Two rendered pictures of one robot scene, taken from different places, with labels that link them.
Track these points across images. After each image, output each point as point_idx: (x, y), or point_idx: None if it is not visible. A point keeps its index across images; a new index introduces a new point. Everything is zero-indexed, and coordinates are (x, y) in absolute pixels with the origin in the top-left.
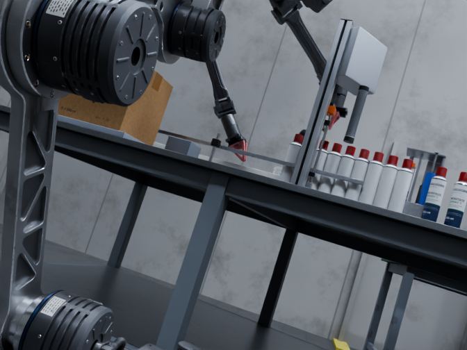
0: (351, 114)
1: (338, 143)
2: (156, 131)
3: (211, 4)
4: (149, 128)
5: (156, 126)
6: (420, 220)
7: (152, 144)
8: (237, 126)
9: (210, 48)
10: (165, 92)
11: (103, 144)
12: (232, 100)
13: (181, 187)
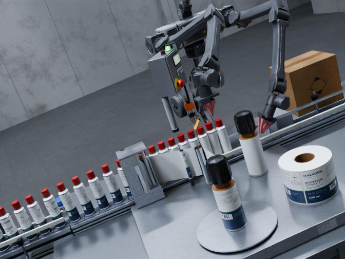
0: (172, 112)
1: (189, 130)
2: (294, 104)
3: (195, 68)
4: (290, 103)
5: (293, 100)
6: None
7: (296, 112)
8: (265, 105)
9: (196, 87)
10: (286, 78)
11: None
12: (270, 81)
13: None
